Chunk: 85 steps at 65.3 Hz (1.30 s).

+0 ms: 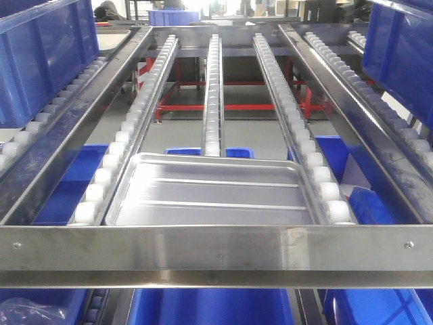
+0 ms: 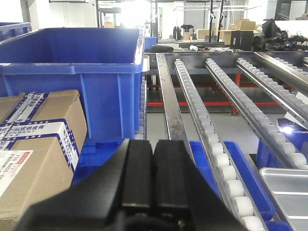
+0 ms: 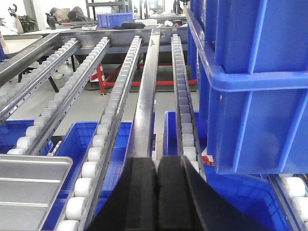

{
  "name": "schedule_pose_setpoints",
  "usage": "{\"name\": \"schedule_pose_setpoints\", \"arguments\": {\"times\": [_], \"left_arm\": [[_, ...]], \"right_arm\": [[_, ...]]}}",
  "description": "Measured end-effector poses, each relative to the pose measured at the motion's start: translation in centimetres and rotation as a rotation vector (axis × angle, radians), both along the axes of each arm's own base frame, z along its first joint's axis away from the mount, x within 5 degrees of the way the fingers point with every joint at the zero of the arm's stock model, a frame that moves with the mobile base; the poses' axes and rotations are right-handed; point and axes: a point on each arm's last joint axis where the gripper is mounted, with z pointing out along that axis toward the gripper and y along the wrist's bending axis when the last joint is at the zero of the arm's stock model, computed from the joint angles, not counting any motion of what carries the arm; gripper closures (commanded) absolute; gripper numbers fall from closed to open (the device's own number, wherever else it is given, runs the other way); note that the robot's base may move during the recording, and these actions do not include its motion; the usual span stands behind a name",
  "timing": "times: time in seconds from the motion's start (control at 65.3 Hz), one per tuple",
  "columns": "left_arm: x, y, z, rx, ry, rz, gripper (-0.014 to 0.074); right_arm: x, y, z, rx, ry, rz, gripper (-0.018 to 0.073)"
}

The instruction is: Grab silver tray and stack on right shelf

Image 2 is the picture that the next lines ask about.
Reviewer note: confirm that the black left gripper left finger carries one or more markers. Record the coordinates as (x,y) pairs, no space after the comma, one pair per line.
(122,184)

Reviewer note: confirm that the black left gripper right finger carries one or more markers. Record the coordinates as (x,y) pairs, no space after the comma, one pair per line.
(183,194)

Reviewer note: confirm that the silver metal tray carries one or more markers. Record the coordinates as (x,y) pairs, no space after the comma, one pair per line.
(289,192)

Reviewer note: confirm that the blue bin under rollers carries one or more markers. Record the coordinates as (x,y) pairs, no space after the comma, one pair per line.
(260,197)

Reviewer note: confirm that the taped cardboard box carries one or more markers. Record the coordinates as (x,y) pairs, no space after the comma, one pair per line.
(41,137)

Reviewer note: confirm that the large blue plastic bin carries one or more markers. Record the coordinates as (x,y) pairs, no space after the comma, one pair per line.
(103,64)

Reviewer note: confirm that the blue bin at right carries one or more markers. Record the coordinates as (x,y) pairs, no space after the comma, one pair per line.
(294,133)

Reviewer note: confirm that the stacked cardboard boxes background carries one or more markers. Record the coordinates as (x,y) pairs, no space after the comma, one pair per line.
(240,25)

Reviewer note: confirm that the blue bin far left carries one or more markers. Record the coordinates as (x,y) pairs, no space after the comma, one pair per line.
(12,29)

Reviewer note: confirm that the roller rail with white wheels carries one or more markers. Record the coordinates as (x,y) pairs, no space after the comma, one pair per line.
(232,188)

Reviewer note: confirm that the flat steel divider rail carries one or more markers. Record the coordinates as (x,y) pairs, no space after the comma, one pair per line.
(175,129)

